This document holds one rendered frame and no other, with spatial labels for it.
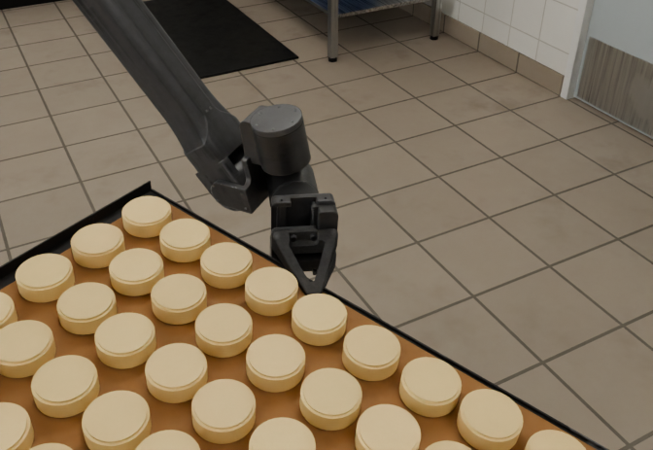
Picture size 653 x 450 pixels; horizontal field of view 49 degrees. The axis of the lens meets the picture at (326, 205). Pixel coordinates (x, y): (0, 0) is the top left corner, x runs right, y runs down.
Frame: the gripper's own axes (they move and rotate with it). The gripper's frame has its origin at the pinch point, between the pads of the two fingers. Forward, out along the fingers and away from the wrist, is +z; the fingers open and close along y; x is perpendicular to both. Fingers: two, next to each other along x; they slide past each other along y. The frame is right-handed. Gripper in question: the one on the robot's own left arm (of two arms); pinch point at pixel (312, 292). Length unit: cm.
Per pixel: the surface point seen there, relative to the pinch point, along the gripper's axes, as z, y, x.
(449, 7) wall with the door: -304, 91, -119
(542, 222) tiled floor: -128, 99, -102
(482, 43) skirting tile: -274, 98, -129
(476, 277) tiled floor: -104, 99, -70
